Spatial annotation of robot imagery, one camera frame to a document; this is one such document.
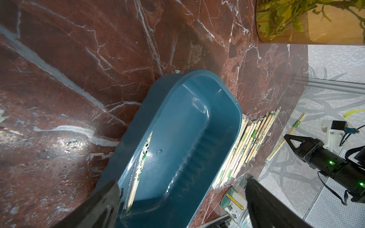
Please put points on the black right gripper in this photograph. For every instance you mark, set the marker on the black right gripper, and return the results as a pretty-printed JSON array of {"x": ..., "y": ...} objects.
[{"x": 343, "y": 171}]

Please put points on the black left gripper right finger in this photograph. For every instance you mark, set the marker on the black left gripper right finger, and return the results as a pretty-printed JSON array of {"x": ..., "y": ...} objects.
[{"x": 266, "y": 211}]

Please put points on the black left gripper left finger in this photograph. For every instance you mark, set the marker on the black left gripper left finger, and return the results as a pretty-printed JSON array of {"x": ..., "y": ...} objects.
[{"x": 99, "y": 211}]

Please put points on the chopstick pair eleventh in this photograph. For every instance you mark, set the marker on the chopstick pair eleventh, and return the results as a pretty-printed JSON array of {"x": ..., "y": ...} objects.
[{"x": 264, "y": 131}]

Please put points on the chopstick pair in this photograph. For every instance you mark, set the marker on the chopstick pair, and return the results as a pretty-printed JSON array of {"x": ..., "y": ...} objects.
[
  {"x": 252, "y": 143},
  {"x": 244, "y": 121},
  {"x": 237, "y": 152},
  {"x": 249, "y": 138}
]

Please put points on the teal plastic storage box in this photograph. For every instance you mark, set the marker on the teal plastic storage box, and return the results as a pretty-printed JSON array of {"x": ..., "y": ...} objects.
[{"x": 190, "y": 122}]

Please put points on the wrapped chopsticks green band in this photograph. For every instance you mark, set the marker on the wrapped chopsticks green band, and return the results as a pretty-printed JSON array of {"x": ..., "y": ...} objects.
[{"x": 135, "y": 179}]

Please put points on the round canister with green label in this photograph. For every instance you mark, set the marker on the round canister with green label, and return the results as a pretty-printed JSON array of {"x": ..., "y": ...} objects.
[{"x": 234, "y": 203}]

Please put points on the artificial green potted plant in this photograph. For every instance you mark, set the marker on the artificial green potted plant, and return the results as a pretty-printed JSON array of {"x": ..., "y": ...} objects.
[{"x": 311, "y": 22}]

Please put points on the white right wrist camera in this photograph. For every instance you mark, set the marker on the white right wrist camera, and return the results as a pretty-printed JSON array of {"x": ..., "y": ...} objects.
[{"x": 336, "y": 132}]

